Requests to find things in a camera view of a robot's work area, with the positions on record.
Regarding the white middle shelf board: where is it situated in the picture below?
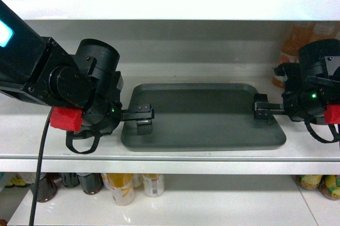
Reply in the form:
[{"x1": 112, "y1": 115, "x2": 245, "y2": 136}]
[{"x1": 0, "y1": 74, "x2": 340, "y2": 173}]

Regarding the grey rectangular serving tray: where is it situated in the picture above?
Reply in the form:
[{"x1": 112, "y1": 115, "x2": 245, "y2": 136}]
[{"x1": 121, "y1": 83, "x2": 286, "y2": 152}]

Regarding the white upper shelf board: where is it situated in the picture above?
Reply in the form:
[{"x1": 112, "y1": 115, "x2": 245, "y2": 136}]
[{"x1": 2, "y1": 0, "x2": 339, "y2": 21}]

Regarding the white shelf board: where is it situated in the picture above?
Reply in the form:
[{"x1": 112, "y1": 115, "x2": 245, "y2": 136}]
[
  {"x1": 0, "y1": 74, "x2": 340, "y2": 173},
  {"x1": 2, "y1": 0, "x2": 339, "y2": 21}
]

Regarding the red right wrist block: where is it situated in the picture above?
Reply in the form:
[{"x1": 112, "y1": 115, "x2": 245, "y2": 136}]
[{"x1": 324, "y1": 104, "x2": 340, "y2": 124}]

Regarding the yellow label drink bottle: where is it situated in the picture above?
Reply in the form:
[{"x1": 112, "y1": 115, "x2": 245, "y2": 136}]
[{"x1": 107, "y1": 173, "x2": 135, "y2": 206}]

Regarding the dark drink bottle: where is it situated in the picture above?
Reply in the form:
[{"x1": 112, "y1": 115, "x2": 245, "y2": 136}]
[{"x1": 77, "y1": 173, "x2": 103, "y2": 195}]

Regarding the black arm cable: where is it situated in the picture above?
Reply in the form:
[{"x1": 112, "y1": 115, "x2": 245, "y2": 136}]
[{"x1": 28, "y1": 107, "x2": 53, "y2": 226}]

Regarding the red wrist block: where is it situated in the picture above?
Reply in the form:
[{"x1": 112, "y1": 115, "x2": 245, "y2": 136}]
[
  {"x1": 324, "y1": 104, "x2": 340, "y2": 124},
  {"x1": 50, "y1": 107, "x2": 83, "y2": 132}
]

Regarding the red left wrist block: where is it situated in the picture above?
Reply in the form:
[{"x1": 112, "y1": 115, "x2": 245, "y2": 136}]
[{"x1": 50, "y1": 107, "x2": 83, "y2": 132}]

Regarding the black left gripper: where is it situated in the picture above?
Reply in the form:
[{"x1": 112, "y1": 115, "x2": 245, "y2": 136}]
[{"x1": 66, "y1": 96, "x2": 155, "y2": 154}]

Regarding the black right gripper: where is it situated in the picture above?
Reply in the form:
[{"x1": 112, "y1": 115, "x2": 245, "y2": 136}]
[{"x1": 252, "y1": 89, "x2": 339, "y2": 144}]

